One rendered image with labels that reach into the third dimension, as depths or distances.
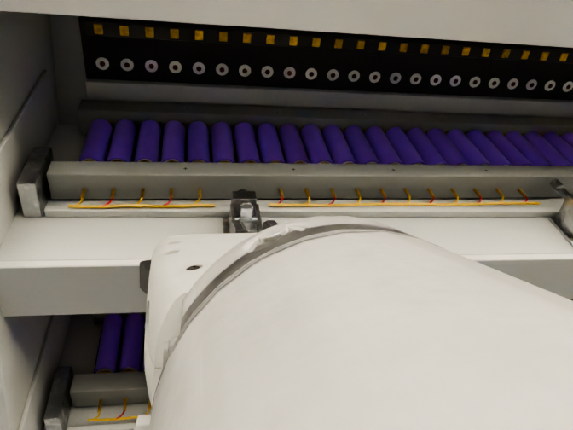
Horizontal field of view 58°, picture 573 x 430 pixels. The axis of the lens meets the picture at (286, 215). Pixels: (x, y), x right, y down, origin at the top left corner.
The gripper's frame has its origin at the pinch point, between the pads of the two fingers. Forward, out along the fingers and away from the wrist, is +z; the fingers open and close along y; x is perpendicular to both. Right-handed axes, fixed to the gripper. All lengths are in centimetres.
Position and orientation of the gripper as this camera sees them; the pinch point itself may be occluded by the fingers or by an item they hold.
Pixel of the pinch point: (256, 252)
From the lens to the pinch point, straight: 29.0
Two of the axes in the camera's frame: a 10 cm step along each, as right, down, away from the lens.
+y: 9.9, 0.0, 1.7
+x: 0.2, -9.9, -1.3
